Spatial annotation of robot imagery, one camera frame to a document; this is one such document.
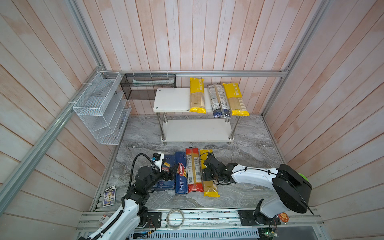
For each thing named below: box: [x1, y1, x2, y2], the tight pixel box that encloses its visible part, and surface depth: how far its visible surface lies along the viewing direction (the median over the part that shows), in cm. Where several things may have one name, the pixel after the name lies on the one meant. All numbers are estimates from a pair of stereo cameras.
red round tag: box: [279, 212, 289, 223], surface depth 76 cm
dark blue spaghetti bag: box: [207, 83, 231, 118], surface depth 78 cm
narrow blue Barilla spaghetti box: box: [175, 151, 188, 195], surface depth 87 cm
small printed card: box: [103, 185, 117, 207], surface depth 81 cm
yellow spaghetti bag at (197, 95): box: [189, 77, 207, 114], surface depth 80 cm
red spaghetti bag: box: [185, 148, 204, 193], surface depth 89 cm
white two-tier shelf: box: [153, 88, 240, 145], surface depth 100 cm
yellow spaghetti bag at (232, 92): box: [222, 82, 250, 117], surface depth 79 cm
